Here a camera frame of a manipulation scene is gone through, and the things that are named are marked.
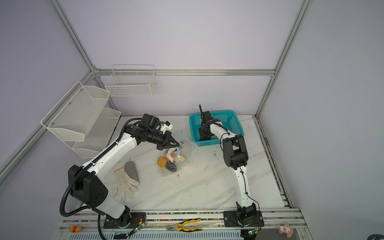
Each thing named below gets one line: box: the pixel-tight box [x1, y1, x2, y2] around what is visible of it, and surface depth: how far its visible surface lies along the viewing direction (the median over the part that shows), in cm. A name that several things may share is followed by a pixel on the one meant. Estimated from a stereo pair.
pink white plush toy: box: [277, 222, 293, 238], surface depth 70 cm
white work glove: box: [111, 166, 139, 203], surface depth 85 cm
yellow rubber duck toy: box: [69, 224, 83, 233], surface depth 71 cm
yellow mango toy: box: [157, 156, 168, 169], surface depth 90 cm
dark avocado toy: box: [166, 160, 178, 173], surface depth 86 cm
